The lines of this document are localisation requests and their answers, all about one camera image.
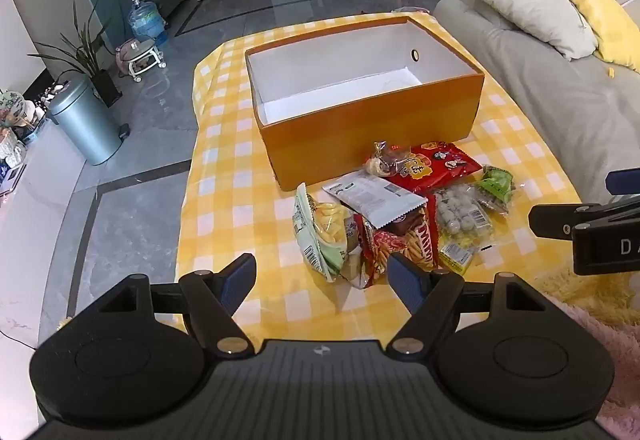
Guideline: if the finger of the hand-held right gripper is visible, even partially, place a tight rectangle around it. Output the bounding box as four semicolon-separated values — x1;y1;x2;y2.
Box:
605;167;640;195
530;196;640;241

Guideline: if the large red snack bag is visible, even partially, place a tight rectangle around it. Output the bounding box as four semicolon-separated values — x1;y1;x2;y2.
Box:
390;142;483;193

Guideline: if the small white rolling stool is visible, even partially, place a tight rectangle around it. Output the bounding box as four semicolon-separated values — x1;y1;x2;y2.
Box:
116;37;166;83

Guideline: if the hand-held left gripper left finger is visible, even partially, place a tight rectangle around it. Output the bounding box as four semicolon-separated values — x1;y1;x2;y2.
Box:
94;254;257;358

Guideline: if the blue water jug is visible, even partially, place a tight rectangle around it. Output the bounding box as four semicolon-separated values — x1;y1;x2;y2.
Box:
127;0;168;46

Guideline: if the white low cabinet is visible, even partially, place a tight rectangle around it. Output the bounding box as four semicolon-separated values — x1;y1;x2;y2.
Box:
0;117;88;351

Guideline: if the long-leaf potted plant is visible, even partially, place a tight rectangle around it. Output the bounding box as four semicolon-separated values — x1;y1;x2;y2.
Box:
27;2;123;108

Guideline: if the pink fluffy rug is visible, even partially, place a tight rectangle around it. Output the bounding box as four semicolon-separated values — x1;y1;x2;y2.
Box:
550;300;640;436

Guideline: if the grey pillow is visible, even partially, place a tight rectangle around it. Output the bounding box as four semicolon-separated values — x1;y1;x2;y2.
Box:
462;0;598;61

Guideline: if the red-topped brown snack packet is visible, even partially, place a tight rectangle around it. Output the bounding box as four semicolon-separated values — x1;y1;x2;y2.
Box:
362;141;416;178

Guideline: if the white green snack packet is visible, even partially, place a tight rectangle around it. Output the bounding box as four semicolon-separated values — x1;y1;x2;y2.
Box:
322;170;428;231

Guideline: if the green chips bag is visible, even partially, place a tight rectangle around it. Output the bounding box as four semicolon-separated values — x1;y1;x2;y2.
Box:
292;182;363;283

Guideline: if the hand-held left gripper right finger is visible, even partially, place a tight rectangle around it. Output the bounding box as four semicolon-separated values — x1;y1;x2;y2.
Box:
387;252;551;358

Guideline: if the red fries snack bag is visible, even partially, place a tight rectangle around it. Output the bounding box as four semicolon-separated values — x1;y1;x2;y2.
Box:
357;205;441;290

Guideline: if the small green snack packet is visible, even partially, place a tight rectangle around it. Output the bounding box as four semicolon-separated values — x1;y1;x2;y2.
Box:
472;166;516;218

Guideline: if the yellow checkered tablecloth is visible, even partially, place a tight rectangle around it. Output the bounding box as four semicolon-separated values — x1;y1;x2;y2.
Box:
177;12;583;355

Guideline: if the grey sofa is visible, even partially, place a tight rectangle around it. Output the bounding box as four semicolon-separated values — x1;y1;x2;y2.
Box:
432;0;640;221

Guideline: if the grey metal trash bin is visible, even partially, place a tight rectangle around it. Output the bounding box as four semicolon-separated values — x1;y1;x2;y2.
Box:
47;72;132;166

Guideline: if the yellow snack packet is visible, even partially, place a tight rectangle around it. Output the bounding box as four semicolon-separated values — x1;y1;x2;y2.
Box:
439;240;478;277

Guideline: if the yellow fluffy rug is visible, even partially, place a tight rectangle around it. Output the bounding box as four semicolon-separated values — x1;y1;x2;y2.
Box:
540;265;640;327

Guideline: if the orange cardboard box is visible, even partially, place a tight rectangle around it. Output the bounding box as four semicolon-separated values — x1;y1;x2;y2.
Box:
245;16;486;192

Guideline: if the yellow pillow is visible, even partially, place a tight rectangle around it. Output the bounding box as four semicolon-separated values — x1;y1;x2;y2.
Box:
541;0;640;73

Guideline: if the round floral fan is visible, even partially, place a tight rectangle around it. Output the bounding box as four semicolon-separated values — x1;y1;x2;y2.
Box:
0;90;27;127

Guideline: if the clear bag of white balls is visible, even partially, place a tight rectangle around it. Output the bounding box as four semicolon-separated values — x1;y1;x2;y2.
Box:
432;185;496;251

